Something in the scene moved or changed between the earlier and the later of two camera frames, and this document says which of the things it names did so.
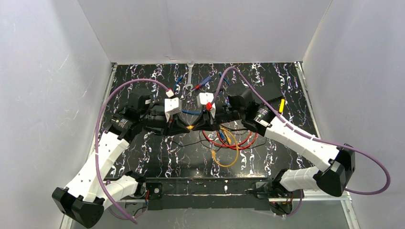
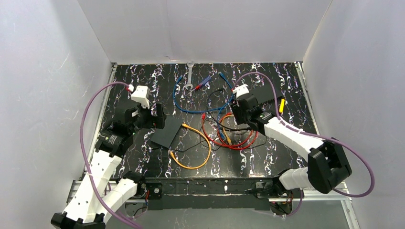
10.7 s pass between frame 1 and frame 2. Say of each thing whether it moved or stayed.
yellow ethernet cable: moved
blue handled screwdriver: stayed
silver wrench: stayed
